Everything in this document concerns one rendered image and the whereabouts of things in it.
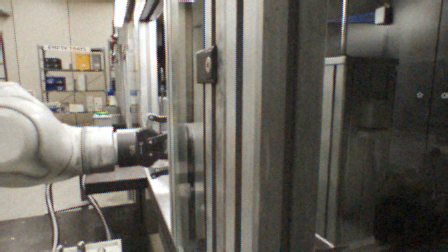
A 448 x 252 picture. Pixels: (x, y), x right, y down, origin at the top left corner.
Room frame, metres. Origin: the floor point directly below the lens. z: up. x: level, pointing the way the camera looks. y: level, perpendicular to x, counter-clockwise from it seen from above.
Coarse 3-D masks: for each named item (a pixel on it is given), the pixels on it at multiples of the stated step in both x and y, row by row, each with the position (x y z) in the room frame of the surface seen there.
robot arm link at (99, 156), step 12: (84, 132) 0.51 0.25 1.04; (96, 132) 0.51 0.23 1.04; (108, 132) 0.52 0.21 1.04; (84, 144) 0.49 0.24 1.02; (96, 144) 0.50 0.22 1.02; (108, 144) 0.50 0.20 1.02; (84, 156) 0.48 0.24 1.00; (96, 156) 0.49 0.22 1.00; (108, 156) 0.50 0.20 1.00; (84, 168) 0.49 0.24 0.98; (96, 168) 0.50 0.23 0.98; (108, 168) 0.51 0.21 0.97
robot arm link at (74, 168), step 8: (72, 128) 0.51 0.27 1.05; (80, 128) 0.52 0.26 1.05; (72, 136) 0.48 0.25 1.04; (80, 136) 0.50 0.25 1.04; (72, 144) 0.46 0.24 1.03; (80, 144) 0.49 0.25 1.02; (72, 152) 0.45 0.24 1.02; (80, 152) 0.48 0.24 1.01; (72, 160) 0.46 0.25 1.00; (80, 160) 0.48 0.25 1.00; (72, 168) 0.47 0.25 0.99; (80, 168) 0.49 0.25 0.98; (64, 176) 0.46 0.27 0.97; (72, 176) 0.49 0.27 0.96
